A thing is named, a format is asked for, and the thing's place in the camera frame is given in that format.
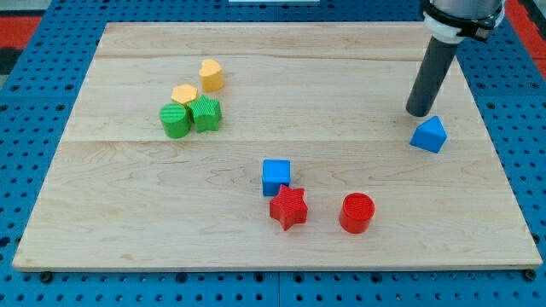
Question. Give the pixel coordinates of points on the green star block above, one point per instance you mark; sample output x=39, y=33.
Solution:
x=206, y=113

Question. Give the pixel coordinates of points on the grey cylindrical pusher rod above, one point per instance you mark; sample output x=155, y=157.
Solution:
x=434, y=67

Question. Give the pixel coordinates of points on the yellow hexagon block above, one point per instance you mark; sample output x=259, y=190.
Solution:
x=184, y=94

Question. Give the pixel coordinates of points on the blue cube block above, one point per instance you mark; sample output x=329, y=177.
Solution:
x=275, y=173

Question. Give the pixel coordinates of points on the yellow heart block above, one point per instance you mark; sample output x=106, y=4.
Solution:
x=211, y=76

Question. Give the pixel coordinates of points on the red cylinder block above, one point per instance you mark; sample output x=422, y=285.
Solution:
x=356, y=213

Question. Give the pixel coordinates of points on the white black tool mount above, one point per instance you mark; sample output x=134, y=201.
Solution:
x=453, y=20

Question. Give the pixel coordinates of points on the wooden board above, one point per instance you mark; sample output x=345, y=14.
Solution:
x=283, y=147

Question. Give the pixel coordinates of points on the green cylinder block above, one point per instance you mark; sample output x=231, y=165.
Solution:
x=175, y=120

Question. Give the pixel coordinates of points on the red star block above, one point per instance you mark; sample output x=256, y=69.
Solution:
x=288, y=207

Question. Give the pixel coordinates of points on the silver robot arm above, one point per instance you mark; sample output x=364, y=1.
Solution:
x=450, y=22

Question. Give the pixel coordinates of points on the blue triangle block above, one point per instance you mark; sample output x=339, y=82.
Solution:
x=430, y=135

